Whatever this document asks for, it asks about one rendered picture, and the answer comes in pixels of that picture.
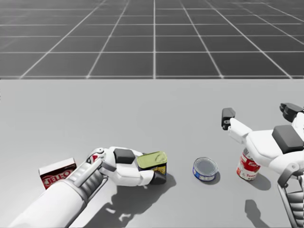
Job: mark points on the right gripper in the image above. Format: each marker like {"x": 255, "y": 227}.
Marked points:
{"x": 263, "y": 145}

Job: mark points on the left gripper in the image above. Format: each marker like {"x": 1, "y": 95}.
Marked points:
{"x": 128, "y": 171}

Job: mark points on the green and blue rectangular can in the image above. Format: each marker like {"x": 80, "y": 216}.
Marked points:
{"x": 153, "y": 161}

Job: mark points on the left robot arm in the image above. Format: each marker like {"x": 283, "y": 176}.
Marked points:
{"x": 59, "y": 202}

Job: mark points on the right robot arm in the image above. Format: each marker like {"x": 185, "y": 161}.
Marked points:
{"x": 293, "y": 190}

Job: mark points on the red and white can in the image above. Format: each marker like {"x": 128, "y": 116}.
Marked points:
{"x": 247, "y": 171}

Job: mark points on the blue flat can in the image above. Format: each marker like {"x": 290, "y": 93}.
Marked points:
{"x": 205, "y": 169}

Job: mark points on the red and white carton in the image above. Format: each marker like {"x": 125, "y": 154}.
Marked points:
{"x": 58, "y": 174}

